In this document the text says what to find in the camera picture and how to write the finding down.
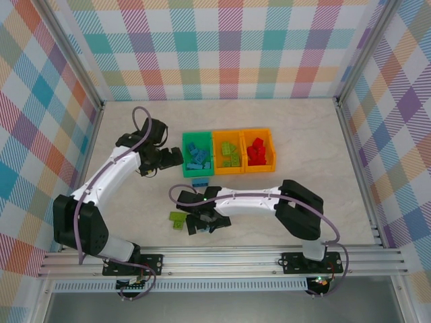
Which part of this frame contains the green plastic bin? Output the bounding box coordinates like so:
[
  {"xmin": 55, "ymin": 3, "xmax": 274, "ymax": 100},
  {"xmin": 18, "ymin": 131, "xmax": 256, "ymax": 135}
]
[{"xmin": 181, "ymin": 131, "xmax": 216, "ymax": 178}]

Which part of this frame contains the orange plastic bin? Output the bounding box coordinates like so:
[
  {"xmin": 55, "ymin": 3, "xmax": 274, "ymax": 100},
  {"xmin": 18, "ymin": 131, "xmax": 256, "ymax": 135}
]
[
  {"xmin": 241, "ymin": 127, "xmax": 277, "ymax": 174},
  {"xmin": 211, "ymin": 129, "xmax": 245, "ymax": 176}
]

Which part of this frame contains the small circuit board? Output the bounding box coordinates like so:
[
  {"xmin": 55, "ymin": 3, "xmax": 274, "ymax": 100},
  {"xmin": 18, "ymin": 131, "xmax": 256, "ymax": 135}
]
[
  {"xmin": 115, "ymin": 276, "xmax": 149, "ymax": 293},
  {"xmin": 306, "ymin": 275, "xmax": 331, "ymax": 294}
]

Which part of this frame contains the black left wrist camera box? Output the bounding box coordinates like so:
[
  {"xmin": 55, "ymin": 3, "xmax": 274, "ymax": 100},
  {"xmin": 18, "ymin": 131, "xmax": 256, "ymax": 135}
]
[{"xmin": 138, "ymin": 157, "xmax": 159, "ymax": 178}]

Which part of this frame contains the wide aluminium mounting rail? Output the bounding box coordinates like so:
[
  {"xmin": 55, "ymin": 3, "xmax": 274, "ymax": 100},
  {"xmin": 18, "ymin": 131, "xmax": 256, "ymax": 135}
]
[{"xmin": 36, "ymin": 244, "xmax": 411, "ymax": 279}]

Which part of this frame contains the white slotted cable duct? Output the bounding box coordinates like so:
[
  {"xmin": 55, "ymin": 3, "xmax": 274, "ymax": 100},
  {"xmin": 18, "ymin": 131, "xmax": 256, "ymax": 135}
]
[{"xmin": 53, "ymin": 281, "xmax": 310, "ymax": 293}]

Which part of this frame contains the aluminium side rail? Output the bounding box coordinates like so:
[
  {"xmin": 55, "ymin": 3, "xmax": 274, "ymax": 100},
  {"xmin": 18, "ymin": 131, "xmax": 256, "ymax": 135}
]
[
  {"xmin": 335, "ymin": 96, "xmax": 389, "ymax": 248},
  {"xmin": 59, "ymin": 100, "xmax": 107, "ymax": 253}
]

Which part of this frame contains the purple cable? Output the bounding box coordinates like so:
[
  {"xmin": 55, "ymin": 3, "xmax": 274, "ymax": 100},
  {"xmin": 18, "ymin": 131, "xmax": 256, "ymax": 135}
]
[
  {"xmin": 117, "ymin": 265, "xmax": 158, "ymax": 302},
  {"xmin": 75, "ymin": 106, "xmax": 159, "ymax": 266},
  {"xmin": 168, "ymin": 183, "xmax": 351, "ymax": 299}
]

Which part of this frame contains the aluminium frame post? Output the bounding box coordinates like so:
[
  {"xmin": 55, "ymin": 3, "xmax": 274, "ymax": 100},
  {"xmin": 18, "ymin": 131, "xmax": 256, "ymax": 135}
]
[
  {"xmin": 334, "ymin": 0, "xmax": 402, "ymax": 106},
  {"xmin": 40, "ymin": 0, "xmax": 106, "ymax": 108}
]

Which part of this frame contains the aluminium frame leg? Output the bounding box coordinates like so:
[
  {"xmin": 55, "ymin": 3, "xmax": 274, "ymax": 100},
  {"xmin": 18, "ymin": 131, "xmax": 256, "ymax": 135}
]
[
  {"xmin": 28, "ymin": 278, "xmax": 57, "ymax": 323},
  {"xmin": 389, "ymin": 276, "xmax": 418, "ymax": 323}
]

